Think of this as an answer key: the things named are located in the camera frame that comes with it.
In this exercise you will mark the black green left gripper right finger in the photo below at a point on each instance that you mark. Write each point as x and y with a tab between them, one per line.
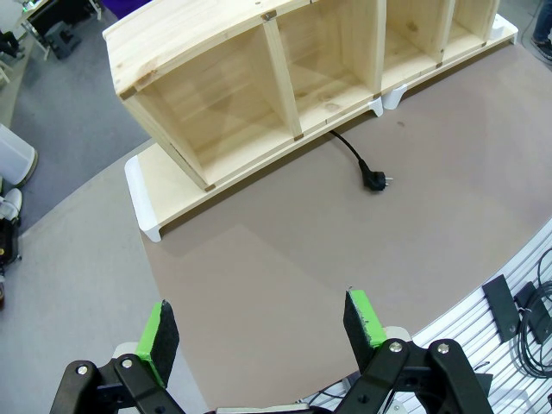
379	345

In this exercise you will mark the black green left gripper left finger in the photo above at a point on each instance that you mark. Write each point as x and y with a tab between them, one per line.
151	345

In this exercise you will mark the black rectangular plate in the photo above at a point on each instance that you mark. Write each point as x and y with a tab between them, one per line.
501	308

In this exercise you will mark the black power adapter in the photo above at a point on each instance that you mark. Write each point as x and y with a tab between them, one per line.
534	310

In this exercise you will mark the white shoe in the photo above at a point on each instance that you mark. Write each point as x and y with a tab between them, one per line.
9	202

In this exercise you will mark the white cylindrical bin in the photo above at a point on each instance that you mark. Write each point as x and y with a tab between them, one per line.
13	155

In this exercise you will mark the wooden compartment shelf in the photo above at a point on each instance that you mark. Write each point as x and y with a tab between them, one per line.
276	73

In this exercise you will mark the person's dark shoe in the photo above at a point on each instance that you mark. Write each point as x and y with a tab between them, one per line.
542	43

